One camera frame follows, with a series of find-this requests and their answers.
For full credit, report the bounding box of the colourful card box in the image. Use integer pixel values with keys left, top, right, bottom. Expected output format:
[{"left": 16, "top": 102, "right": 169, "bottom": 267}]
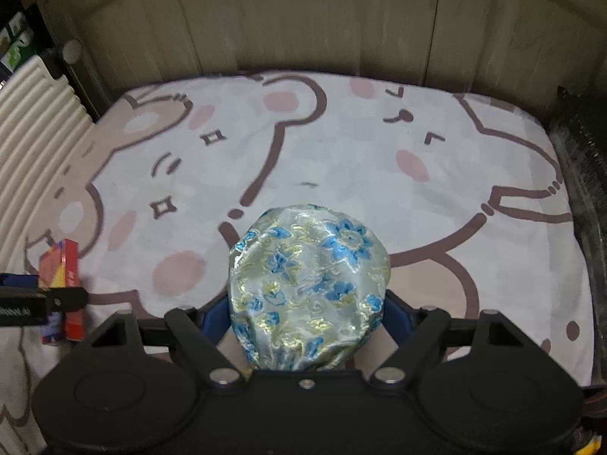
[{"left": 38, "top": 239, "right": 88, "bottom": 344}]

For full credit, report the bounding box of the blue floral satin pouch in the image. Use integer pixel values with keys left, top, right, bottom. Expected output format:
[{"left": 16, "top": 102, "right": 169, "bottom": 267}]
[{"left": 227, "top": 204, "right": 391, "bottom": 371}]

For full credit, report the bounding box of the green white package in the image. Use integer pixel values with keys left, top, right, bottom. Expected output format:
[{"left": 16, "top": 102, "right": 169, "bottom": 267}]
[{"left": 0, "top": 11, "right": 35, "bottom": 81}]

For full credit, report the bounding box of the cartoon bunny bed sheet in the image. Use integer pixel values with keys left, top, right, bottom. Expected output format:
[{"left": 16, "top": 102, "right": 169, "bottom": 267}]
[{"left": 1, "top": 72, "right": 606, "bottom": 454}]

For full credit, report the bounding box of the black foil wrapped bundle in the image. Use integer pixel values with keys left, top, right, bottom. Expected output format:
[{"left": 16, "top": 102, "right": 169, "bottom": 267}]
[{"left": 548, "top": 86, "right": 606, "bottom": 384}]

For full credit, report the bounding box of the beige wardrobe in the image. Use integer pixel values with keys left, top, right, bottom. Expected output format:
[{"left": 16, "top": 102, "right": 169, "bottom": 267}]
[{"left": 23, "top": 0, "right": 606, "bottom": 115}]

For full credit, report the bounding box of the cream ribbed headboard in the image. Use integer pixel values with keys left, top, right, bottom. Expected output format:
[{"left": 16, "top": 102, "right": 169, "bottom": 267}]
[{"left": 1, "top": 55, "right": 94, "bottom": 273}]

